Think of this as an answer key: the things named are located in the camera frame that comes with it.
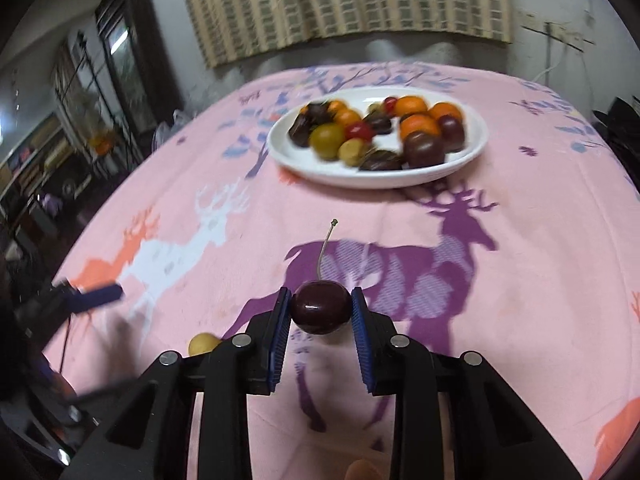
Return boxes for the white round plate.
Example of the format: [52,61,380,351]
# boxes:
[266,86,489,190]

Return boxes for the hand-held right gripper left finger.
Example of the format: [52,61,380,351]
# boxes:
[62,287,292,480]

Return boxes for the beige checked curtain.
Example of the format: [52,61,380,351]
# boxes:
[175,0,513,70]

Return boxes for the dark red cherry with stem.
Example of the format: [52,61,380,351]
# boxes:
[291,218,352,335]

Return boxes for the small dark red plum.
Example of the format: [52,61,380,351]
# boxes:
[437,115,467,153]

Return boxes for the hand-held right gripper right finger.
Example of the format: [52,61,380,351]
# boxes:
[351,287,583,480]

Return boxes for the white cable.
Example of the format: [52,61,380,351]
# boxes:
[530,62,563,83]

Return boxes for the dark brown water caltrop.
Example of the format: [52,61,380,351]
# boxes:
[358,149,407,171]
[362,112,393,135]
[305,101,335,126]
[288,112,316,148]

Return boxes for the large dark red plum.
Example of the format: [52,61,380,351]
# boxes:
[402,131,447,168]

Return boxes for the dark wooden furniture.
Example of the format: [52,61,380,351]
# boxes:
[592,96,640,186]

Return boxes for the yellow-green round fruit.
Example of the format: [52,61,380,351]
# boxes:
[309,122,347,162]

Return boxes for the black metal rack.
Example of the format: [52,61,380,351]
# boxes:
[52,30,131,171]

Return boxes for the clear plastic bag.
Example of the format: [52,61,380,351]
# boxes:
[152,109,193,153]

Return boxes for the dark wooden glass cabinet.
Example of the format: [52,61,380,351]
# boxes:
[95,0,183,146]

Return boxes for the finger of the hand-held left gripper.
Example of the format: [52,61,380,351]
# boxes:
[65,377,151,411]
[70,282,124,312]

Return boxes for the pink printed blanket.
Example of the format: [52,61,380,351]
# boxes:
[42,62,640,480]

